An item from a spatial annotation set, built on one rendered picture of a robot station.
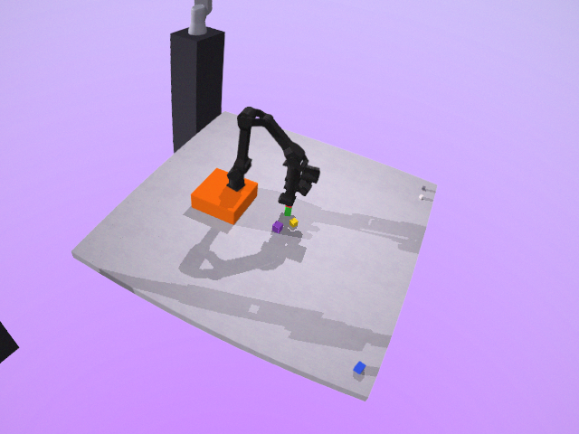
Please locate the purple block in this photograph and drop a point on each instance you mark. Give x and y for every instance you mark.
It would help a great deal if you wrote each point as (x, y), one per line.
(277, 226)

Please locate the small blue block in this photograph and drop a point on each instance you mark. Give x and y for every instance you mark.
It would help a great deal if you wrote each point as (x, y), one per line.
(359, 367)

